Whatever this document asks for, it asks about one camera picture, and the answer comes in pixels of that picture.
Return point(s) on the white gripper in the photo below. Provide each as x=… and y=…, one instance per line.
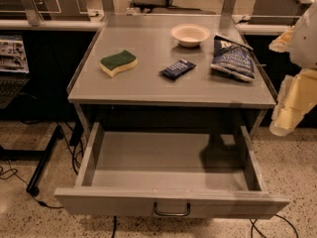
x=305, y=40

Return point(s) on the blue rxbar blueberry wrapper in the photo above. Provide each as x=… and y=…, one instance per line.
x=177, y=69

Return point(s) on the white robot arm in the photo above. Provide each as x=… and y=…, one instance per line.
x=303, y=47

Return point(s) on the grey open top drawer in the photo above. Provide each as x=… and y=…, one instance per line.
x=125, y=173

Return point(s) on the blue chip bag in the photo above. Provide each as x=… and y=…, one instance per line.
x=233, y=58

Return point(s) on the white paper bowl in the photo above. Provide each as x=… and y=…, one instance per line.
x=190, y=35

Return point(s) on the grey metal cabinet table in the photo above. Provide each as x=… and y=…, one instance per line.
x=149, y=38

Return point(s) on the green yellow sponge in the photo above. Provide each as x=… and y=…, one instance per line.
x=120, y=62

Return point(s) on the black desk leg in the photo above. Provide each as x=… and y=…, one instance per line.
x=41, y=156

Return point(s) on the metal drawer handle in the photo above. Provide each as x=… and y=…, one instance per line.
x=171, y=211

